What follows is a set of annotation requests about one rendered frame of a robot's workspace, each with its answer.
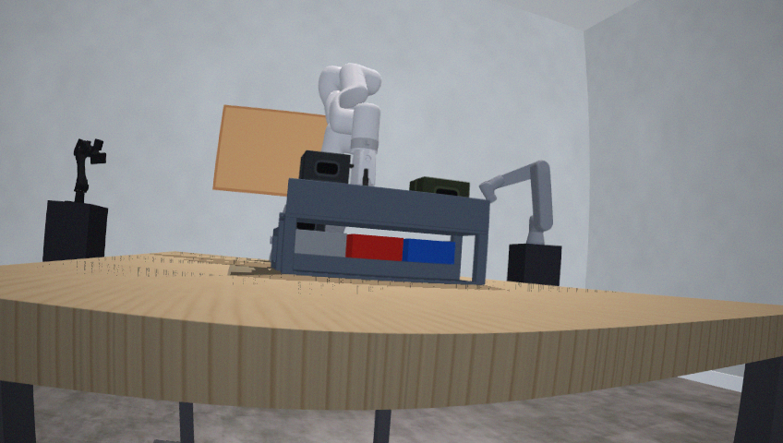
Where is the blue open bin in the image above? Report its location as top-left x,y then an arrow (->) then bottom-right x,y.
402,238 -> 455,264

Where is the red bin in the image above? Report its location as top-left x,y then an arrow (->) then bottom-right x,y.
345,233 -> 404,261

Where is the olive green tool case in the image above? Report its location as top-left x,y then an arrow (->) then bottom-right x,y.
409,176 -> 470,197

